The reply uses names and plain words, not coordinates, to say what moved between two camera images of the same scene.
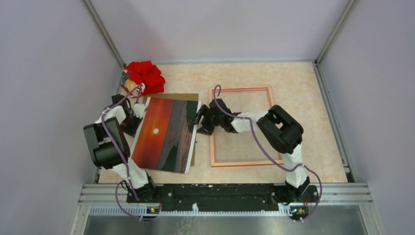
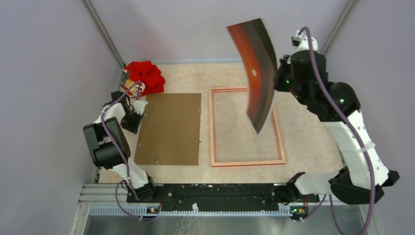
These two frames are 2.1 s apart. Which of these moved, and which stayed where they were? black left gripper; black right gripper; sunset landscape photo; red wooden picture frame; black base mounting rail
Moved: sunset landscape photo; black right gripper
Stayed: black base mounting rail; red wooden picture frame; black left gripper
